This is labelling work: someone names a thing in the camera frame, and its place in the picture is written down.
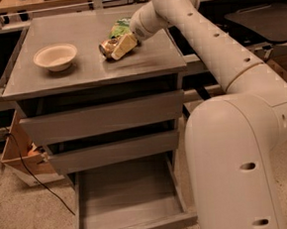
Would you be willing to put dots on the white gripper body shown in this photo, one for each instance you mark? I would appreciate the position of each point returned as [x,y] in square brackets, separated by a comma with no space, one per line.
[142,27]

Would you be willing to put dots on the grey top drawer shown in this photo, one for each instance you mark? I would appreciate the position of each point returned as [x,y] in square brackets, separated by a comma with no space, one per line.
[102,119]

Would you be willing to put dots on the grey drawer cabinet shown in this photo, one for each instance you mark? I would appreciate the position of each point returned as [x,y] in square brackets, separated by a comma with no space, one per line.
[152,68]

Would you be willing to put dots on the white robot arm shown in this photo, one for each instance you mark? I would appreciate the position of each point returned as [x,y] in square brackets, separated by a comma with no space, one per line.
[228,138]

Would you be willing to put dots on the cardboard box left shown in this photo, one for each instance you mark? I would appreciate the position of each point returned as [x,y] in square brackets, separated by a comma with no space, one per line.
[28,162]

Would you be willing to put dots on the white paper bowl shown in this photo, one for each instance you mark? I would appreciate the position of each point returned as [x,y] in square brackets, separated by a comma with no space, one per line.
[57,57]

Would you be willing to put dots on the orange soda can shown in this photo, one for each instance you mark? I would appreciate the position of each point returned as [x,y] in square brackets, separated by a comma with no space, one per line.
[109,49]

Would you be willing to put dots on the green chip bag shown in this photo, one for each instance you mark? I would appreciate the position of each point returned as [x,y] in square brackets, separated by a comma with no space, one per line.
[121,27]

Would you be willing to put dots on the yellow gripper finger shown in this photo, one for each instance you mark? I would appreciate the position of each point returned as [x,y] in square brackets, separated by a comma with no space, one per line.
[125,43]

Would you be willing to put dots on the open grey bottom drawer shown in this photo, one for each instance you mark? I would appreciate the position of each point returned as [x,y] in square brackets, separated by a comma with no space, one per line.
[138,194]

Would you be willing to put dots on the grey middle drawer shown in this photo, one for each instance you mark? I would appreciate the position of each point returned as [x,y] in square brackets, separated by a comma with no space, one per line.
[112,153]

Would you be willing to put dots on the black tray panel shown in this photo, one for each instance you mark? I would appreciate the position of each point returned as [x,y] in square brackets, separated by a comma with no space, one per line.
[269,21]

